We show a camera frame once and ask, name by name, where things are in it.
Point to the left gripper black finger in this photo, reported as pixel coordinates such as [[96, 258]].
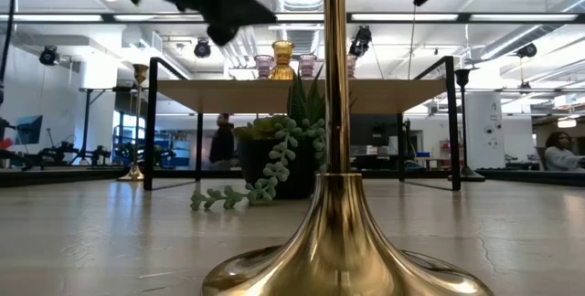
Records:
[[249, 13], [222, 34]]

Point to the pink glass candle holder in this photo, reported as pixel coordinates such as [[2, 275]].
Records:
[[264, 65], [307, 65], [352, 67]]

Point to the amber glass candle holder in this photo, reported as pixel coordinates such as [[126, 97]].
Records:
[[282, 65]]

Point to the black candlestick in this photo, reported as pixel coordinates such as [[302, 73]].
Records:
[[464, 127]]

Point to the black background robot arm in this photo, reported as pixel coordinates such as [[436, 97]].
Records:
[[59, 154]]

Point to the black ceiling spotlight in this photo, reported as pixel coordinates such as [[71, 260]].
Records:
[[49, 56], [527, 50], [361, 40], [202, 49]]

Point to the white LED light strip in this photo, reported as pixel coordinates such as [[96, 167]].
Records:
[[404, 17], [525, 17], [50, 17], [155, 17], [299, 17]]

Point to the person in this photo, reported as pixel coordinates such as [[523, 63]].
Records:
[[222, 145], [560, 154]]

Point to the slim gold candlestick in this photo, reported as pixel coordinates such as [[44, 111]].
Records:
[[137, 122]]

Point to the blue storage rack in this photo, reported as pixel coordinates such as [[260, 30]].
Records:
[[178, 150]]

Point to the succulent plants in black pot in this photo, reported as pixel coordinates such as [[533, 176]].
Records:
[[274, 168]]

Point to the dark monitor screen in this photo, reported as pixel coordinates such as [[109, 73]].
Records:
[[375, 131]]

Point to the black pole stand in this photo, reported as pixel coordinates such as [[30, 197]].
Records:
[[86, 122]]

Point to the lit ceiling lamp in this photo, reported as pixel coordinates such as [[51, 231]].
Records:
[[566, 123]]

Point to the blue computer monitor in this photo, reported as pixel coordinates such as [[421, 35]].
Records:
[[28, 129]]

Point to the large gold candlestick wide base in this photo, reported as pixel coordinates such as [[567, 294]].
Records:
[[338, 241]]

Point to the black overhead frame beam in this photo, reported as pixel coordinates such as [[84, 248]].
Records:
[[464, 17]]

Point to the wooden shelf with black frame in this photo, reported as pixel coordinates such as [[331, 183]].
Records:
[[219, 95]]

